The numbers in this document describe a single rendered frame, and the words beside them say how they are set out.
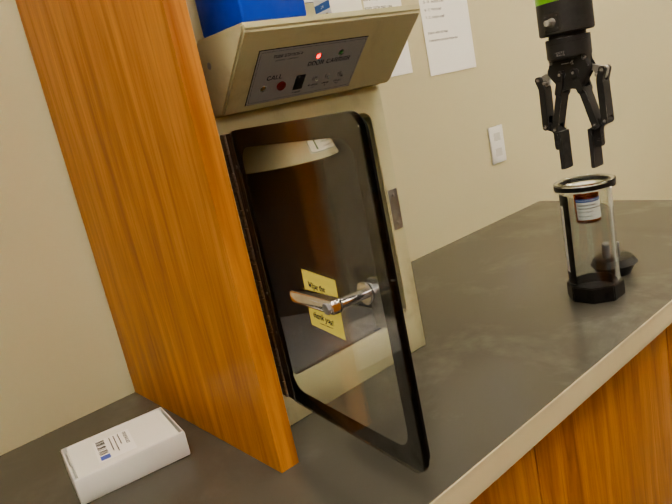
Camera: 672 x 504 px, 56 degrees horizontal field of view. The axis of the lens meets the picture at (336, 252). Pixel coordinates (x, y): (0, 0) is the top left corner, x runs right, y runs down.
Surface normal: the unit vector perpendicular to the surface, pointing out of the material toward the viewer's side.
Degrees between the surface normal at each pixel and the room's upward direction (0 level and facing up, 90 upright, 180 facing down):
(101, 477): 90
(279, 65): 135
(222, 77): 90
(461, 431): 0
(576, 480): 90
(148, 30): 90
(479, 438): 0
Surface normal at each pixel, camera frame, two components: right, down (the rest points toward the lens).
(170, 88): -0.74, 0.30
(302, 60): 0.60, 0.71
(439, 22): 0.65, 0.05
